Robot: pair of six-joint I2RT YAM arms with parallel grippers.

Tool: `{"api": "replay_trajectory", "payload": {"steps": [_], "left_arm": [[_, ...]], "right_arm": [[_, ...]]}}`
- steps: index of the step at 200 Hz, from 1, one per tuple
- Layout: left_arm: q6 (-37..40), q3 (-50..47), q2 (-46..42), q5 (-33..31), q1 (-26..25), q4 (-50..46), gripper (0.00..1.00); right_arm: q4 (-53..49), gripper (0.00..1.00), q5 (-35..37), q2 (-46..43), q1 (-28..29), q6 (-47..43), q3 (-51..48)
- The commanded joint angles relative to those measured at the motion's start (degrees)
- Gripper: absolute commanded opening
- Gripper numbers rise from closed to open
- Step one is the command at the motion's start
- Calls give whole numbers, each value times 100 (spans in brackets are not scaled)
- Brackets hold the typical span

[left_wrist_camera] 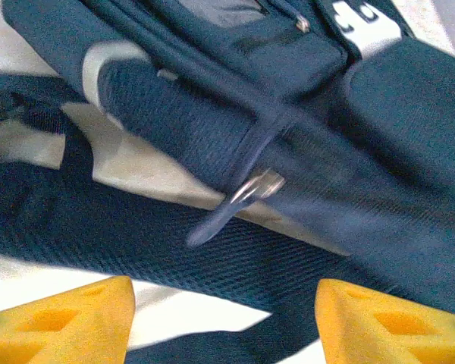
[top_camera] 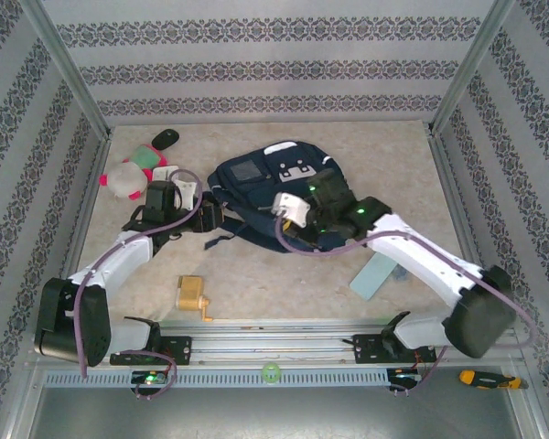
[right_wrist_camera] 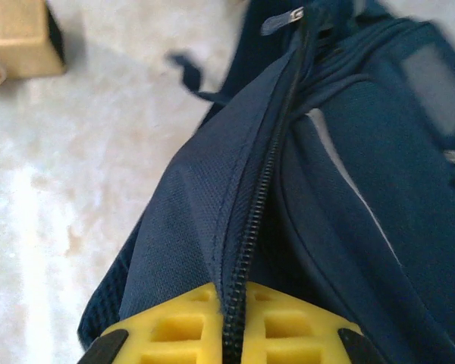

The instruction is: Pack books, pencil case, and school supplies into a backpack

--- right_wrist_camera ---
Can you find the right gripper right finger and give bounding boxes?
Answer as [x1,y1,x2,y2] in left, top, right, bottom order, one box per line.
[245,283,388,364]

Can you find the navy blue backpack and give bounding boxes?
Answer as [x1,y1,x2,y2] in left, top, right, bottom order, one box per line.
[77,0,455,364]

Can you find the orange wooden toy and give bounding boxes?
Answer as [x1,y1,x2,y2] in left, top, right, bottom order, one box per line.
[0,0,67,94]

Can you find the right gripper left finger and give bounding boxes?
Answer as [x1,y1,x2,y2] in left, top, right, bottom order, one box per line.
[85,282,228,364]

